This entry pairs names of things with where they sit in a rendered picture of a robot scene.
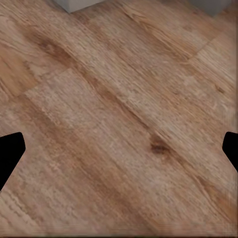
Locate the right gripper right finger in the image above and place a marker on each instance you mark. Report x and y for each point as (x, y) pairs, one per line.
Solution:
(230, 148)

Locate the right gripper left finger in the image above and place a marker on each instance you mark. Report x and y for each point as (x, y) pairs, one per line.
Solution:
(12, 148)

